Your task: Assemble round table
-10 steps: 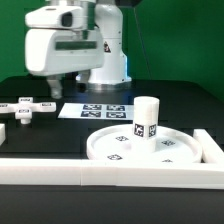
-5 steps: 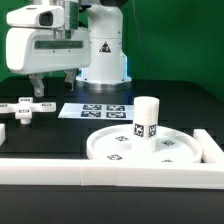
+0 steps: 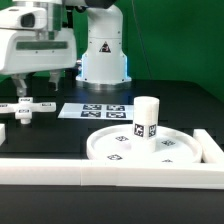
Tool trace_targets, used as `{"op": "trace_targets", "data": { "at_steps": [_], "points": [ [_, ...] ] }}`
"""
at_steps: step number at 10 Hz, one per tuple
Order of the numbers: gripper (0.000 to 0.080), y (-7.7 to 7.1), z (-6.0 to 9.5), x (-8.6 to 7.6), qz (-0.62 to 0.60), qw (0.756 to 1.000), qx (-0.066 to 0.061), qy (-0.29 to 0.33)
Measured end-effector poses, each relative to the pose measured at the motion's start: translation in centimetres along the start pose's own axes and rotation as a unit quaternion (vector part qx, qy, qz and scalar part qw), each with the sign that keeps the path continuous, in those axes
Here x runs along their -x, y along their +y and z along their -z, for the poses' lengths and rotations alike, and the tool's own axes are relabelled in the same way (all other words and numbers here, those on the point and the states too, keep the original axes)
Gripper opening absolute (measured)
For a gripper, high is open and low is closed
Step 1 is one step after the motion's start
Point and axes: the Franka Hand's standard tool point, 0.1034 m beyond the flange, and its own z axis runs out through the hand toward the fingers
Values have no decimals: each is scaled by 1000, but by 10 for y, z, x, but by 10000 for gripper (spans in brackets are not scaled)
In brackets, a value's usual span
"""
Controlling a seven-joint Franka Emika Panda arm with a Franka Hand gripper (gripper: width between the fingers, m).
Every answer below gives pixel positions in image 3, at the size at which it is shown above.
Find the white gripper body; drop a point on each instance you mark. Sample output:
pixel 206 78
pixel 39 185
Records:
pixel 21 52

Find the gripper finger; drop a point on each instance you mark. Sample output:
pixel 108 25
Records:
pixel 19 82
pixel 54 79

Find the white cross-shaped table base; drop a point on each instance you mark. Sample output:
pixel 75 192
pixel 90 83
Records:
pixel 25 107

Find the white round table top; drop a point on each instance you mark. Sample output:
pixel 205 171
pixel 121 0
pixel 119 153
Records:
pixel 116 143

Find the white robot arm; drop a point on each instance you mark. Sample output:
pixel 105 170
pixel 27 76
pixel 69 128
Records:
pixel 103 65

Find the white left fence block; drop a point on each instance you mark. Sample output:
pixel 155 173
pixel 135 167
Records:
pixel 2 134

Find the white marker sheet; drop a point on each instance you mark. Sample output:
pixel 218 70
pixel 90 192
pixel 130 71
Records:
pixel 96 111

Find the white front fence bar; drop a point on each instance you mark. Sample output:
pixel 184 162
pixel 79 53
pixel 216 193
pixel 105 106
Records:
pixel 98 173

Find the white fence bar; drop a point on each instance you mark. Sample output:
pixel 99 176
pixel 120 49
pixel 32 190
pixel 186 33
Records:
pixel 211 152
pixel 98 173

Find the white right fence bar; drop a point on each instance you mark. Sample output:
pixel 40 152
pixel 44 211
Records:
pixel 211 152

